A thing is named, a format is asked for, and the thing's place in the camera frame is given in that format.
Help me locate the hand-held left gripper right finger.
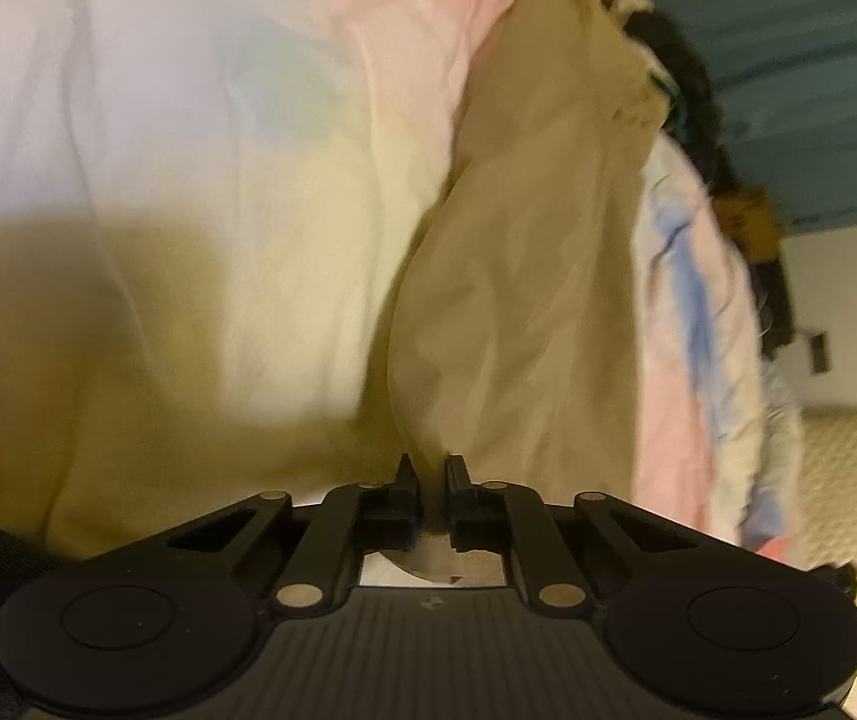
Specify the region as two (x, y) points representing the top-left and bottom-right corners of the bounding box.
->
(444, 454), (700, 612)

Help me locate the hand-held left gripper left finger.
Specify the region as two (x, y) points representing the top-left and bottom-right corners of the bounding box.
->
(162, 454), (424, 612)

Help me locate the tan t-shirt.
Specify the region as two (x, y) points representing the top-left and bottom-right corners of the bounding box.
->
(367, 0), (671, 586)

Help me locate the black sofa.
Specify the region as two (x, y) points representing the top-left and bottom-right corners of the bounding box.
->
(750, 253), (799, 362)

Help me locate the beige textured panel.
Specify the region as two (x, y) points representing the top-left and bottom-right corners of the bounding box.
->
(802, 403), (857, 572)

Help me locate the pastel duvet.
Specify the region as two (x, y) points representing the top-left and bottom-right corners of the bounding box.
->
(0, 0), (806, 587)

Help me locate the green garment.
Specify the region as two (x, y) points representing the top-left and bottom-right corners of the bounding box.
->
(646, 67), (690, 130)

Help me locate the wide blue curtain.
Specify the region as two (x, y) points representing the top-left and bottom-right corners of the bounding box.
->
(600, 0), (857, 232)

